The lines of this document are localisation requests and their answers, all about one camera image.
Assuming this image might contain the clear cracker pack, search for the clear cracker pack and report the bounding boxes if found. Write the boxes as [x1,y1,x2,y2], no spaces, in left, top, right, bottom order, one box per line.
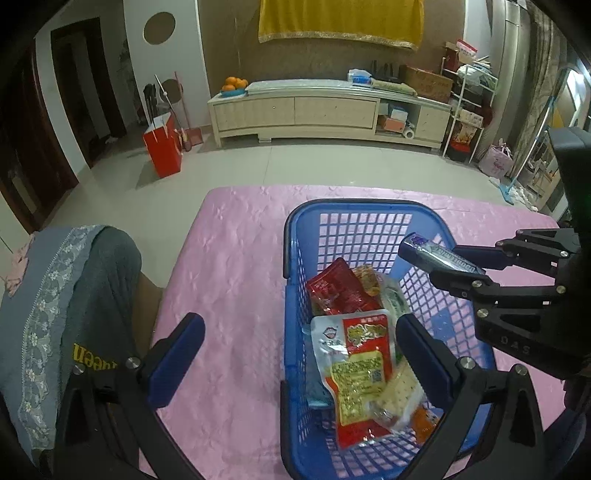
[372,358,425,432]

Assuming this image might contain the orange cone snack pack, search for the orange cone snack pack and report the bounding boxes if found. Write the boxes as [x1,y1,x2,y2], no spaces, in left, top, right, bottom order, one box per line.
[411,406,439,446]

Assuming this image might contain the blue biscuit roll pack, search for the blue biscuit roll pack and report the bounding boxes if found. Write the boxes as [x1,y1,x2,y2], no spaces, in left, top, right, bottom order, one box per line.
[399,232,486,275]

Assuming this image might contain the red silver snack pouch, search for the red silver snack pouch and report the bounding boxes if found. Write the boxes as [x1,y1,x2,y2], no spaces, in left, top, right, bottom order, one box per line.
[311,309,394,450]

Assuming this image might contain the blue egg yolk pastry bag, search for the blue egg yolk pastry bag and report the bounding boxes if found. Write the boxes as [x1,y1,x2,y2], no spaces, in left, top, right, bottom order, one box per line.
[304,357,334,410]

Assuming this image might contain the small red snack pack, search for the small red snack pack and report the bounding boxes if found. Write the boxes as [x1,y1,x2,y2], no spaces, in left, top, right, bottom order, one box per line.
[305,258,381,315]

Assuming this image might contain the orange yellow snack bag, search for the orange yellow snack bag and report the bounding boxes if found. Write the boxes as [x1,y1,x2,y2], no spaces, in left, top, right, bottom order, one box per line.
[353,265,381,297]

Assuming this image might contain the pink gift bag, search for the pink gift bag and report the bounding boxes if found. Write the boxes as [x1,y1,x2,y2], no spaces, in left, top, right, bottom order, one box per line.
[478,143,514,180]

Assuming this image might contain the grey sofa with lace cover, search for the grey sofa with lace cover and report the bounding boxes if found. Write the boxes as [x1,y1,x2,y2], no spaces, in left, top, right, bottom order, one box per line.
[1,225,141,461]

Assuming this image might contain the pink tablecloth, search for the pink tablecloth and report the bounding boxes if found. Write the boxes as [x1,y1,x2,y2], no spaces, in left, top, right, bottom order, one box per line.
[154,186,554,479]

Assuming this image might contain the white metal shelf rack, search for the white metal shelf rack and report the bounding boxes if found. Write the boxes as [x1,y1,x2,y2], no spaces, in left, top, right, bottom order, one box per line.
[441,58,498,164]

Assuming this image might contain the cardboard box on cabinet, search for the cardboard box on cabinet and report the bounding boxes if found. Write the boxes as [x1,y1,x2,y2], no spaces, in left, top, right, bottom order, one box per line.
[399,65,453,103]

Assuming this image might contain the cream TV cabinet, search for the cream TV cabinet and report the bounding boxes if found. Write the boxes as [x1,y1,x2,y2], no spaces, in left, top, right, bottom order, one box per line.
[208,79,451,151]

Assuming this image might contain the red paper bag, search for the red paper bag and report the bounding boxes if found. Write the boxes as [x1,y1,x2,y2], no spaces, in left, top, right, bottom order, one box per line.
[143,113,182,178]

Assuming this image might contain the standing air conditioner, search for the standing air conditioner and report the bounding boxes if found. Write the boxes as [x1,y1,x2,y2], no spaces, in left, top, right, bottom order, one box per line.
[479,0,531,152]

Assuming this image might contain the blue tissue pack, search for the blue tissue pack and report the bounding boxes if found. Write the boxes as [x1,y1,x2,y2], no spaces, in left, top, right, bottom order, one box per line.
[348,69,373,86]

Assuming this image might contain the yellow cloth over TV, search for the yellow cloth over TV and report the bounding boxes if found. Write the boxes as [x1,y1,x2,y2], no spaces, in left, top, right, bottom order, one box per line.
[259,0,425,51]

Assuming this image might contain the plate of oranges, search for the plate of oranges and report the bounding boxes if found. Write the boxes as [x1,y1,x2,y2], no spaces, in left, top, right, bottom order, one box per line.
[221,77,249,97]

